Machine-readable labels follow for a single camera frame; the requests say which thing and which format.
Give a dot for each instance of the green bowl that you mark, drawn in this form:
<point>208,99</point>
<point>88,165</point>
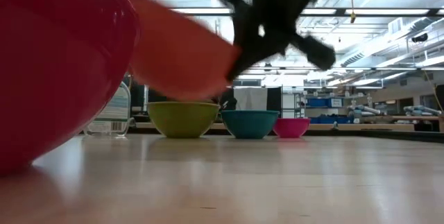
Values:
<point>182,120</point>

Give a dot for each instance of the large red bowl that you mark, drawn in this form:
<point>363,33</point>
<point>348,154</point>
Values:
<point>52,64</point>

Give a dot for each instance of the teal bowl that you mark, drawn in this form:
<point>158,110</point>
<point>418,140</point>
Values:
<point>249,124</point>

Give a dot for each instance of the blue storage bin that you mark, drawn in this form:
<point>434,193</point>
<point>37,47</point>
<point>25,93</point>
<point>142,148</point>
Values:
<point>329,119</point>
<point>324,102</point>

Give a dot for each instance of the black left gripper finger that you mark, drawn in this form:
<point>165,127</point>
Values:
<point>253,59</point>
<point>317,52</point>

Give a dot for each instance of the grey background robot arm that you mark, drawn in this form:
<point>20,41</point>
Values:
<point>366,110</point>
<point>421,110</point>

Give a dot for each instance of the black table edge frame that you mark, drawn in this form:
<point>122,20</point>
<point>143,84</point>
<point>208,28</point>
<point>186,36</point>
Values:
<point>381,135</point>

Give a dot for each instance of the orange bowl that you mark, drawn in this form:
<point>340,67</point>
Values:
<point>173,50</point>

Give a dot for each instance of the white panel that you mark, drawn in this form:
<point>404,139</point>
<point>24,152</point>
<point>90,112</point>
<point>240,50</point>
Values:
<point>250,99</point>

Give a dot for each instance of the small pink bowl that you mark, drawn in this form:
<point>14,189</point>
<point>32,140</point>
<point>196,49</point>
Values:
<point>292,127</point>

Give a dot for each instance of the clear plastic water bottle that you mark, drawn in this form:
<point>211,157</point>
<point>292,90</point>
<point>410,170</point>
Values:
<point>114,113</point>

